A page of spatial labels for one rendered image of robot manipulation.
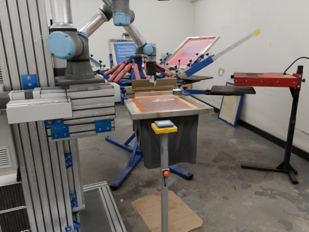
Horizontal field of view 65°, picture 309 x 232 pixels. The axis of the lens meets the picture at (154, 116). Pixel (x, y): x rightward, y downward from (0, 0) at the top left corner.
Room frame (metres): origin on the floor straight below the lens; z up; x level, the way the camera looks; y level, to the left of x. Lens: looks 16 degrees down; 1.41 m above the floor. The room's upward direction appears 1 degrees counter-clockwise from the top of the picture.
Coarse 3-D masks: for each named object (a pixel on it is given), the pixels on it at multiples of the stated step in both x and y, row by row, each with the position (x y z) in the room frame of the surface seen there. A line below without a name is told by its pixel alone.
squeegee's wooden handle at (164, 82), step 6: (162, 78) 2.16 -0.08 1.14; (168, 78) 2.16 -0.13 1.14; (174, 78) 2.16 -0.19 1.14; (132, 84) 2.08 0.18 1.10; (138, 84) 2.09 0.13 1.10; (144, 84) 2.10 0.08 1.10; (150, 84) 2.11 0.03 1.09; (156, 84) 2.12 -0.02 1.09; (162, 84) 2.14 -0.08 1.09; (168, 84) 2.15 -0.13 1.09; (174, 84) 2.16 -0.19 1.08
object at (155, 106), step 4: (132, 100) 2.10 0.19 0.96; (136, 100) 2.10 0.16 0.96; (136, 104) 1.94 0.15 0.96; (140, 104) 1.93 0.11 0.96; (144, 104) 1.93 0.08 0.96; (148, 104) 1.93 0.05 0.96; (152, 104) 1.93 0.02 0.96; (156, 104) 1.92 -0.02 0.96; (160, 104) 1.92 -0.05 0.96; (140, 108) 1.81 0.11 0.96; (144, 108) 1.81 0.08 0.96; (148, 108) 1.80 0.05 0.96; (152, 108) 1.80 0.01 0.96; (156, 108) 1.80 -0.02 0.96; (160, 108) 1.80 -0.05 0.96; (164, 108) 1.79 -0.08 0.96
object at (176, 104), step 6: (162, 96) 2.27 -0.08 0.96; (168, 96) 2.26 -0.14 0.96; (162, 102) 2.00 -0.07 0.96; (168, 102) 2.00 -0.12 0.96; (174, 102) 2.00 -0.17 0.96; (180, 102) 1.99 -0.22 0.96; (168, 108) 1.79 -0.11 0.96; (174, 108) 1.79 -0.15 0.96; (180, 108) 1.78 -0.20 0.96; (186, 108) 1.78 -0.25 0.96
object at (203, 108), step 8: (136, 96) 2.27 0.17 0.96; (184, 96) 2.12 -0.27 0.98; (128, 104) 1.79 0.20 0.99; (200, 104) 1.77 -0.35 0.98; (128, 112) 1.68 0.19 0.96; (144, 112) 1.55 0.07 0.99; (152, 112) 1.55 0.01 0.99; (160, 112) 1.55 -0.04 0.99; (168, 112) 1.57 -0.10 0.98; (176, 112) 1.58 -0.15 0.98; (184, 112) 1.59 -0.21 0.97; (192, 112) 1.60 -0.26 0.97; (200, 112) 1.62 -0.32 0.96; (208, 112) 1.63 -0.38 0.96
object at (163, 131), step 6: (156, 126) 1.37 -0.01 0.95; (174, 126) 1.36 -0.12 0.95; (156, 132) 1.30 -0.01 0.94; (162, 132) 1.31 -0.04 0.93; (168, 132) 1.32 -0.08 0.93; (174, 132) 1.33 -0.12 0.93; (162, 138) 1.36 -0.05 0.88; (162, 144) 1.36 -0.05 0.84; (162, 150) 1.36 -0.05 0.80; (162, 156) 1.36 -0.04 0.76; (162, 162) 1.36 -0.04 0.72; (162, 168) 1.36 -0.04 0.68; (168, 168) 1.36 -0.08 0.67; (162, 174) 1.35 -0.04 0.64; (162, 180) 1.36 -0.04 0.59; (162, 186) 1.36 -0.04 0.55; (162, 192) 1.36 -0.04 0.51; (162, 198) 1.36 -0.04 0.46; (162, 204) 1.36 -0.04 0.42; (162, 210) 1.36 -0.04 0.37; (162, 216) 1.36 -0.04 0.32; (162, 222) 1.36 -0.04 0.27; (162, 228) 1.36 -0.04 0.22
